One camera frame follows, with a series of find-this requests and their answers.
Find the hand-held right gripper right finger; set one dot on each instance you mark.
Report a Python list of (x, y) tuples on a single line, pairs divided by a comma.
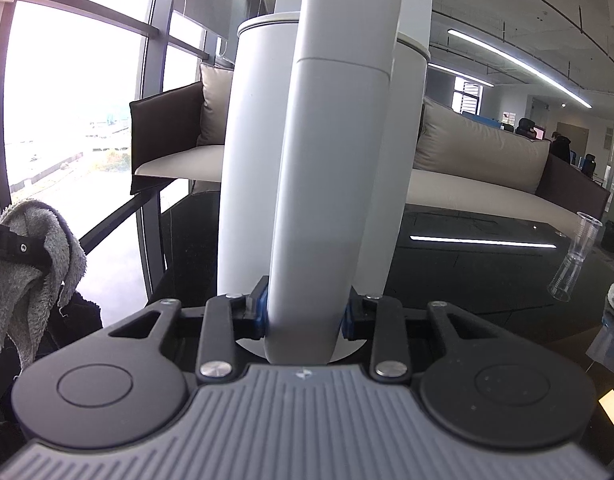
[(348, 325)]

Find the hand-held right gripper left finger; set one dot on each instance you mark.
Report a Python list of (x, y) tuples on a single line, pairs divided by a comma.
[(261, 310)]

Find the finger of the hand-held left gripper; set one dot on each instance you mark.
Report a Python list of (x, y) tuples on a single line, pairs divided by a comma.
[(22, 248)]

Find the white electric kettle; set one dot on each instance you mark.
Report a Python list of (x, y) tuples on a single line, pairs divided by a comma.
[(327, 160)]

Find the black fleece jacket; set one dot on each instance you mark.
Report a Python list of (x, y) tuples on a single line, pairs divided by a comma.
[(84, 320)]

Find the large glass window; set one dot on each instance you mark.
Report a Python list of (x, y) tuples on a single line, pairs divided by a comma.
[(62, 85)]

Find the beige and brown sofa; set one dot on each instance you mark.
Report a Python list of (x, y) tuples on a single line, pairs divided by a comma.
[(462, 195)]

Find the beige sofa cushion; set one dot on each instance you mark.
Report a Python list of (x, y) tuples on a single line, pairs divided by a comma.
[(477, 150), (214, 110)]

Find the clear plastic cup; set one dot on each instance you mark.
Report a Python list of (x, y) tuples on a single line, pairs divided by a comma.
[(586, 237)]

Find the black office chair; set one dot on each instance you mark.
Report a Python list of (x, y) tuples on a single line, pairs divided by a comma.
[(526, 127), (588, 165)]

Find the short ceiling light strip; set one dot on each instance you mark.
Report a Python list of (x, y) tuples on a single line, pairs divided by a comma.
[(462, 72)]

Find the black waste bin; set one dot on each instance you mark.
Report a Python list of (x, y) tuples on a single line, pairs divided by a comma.
[(613, 237)]

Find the long ceiling light strip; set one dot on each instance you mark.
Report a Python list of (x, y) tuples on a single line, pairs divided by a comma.
[(519, 65)]

